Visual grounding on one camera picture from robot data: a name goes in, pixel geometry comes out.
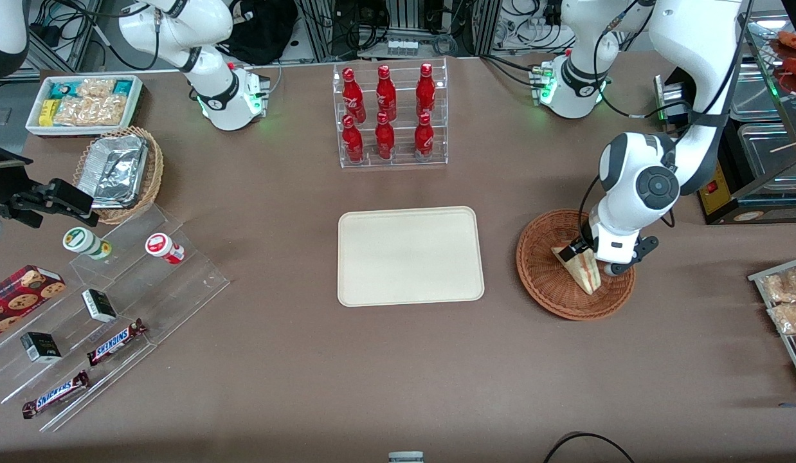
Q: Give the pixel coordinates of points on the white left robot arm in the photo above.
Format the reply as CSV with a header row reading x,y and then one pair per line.
x,y
642,186

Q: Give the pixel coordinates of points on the red tartan cookie box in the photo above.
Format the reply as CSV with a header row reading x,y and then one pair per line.
x,y
18,299

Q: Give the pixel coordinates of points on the black food warmer machine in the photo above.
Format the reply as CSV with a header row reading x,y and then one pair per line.
x,y
726,206

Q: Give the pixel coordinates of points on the green lidded yogurt cup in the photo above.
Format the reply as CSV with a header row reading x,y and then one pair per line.
x,y
83,241

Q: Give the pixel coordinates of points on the red lidded yogurt cup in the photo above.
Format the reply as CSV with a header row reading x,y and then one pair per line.
x,y
161,247

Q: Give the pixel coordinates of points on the clear acrylic bottle rack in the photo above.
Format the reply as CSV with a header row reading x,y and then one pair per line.
x,y
401,157

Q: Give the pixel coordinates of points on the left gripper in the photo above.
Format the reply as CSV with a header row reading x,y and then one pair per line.
x,y
589,236

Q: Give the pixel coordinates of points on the Snickers chocolate bar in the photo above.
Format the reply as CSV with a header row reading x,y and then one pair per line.
x,y
56,394
115,342

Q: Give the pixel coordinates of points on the small black box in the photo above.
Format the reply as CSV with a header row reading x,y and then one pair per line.
x,y
99,305
41,347

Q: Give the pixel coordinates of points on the clear bag of pastries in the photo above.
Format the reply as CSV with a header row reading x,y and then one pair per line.
x,y
787,286
790,318

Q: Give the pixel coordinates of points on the black bag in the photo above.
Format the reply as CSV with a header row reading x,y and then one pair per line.
x,y
263,32

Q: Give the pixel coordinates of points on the cream rectangular tray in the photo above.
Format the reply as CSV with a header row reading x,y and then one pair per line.
x,y
411,257

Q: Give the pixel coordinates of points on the red cola bottle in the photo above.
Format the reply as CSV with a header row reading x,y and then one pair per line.
x,y
386,93
424,138
425,90
353,96
384,140
353,143

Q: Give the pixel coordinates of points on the light wicker basket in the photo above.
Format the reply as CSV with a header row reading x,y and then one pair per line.
x,y
155,173

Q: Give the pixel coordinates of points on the yellow snack packet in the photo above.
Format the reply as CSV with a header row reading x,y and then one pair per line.
x,y
47,112

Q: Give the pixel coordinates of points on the teal snack packet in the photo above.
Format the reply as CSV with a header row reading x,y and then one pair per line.
x,y
123,87
62,89

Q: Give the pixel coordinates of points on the clear cracker bag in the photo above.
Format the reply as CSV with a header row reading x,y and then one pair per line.
x,y
92,110
96,87

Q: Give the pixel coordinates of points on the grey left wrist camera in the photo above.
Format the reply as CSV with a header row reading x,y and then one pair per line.
x,y
616,269

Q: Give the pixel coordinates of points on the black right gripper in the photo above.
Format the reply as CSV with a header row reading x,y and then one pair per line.
x,y
0,175

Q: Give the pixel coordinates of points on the metal tray of snack bags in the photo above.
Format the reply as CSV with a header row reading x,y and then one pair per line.
x,y
758,278

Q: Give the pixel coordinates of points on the triangular sandwich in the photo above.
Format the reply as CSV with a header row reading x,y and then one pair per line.
x,y
587,278

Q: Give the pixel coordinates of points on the grey power strip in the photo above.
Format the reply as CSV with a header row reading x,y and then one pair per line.
x,y
402,47

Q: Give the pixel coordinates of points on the small grey device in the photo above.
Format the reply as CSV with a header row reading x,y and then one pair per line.
x,y
406,457

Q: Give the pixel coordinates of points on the steel warmer pan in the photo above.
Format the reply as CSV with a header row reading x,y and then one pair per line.
x,y
771,157
755,90

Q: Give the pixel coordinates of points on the stacked foil containers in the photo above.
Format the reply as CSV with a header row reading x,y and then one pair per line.
x,y
115,168

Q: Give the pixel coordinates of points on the clear acrylic step display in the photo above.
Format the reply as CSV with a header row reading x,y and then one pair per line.
x,y
179,289

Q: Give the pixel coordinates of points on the brown round wicker basket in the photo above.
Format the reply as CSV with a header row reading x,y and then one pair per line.
x,y
542,283

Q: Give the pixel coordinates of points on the white rectangular snack bin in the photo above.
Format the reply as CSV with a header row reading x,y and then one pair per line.
x,y
83,130

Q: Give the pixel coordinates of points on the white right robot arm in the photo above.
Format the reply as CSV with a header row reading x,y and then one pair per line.
x,y
213,77

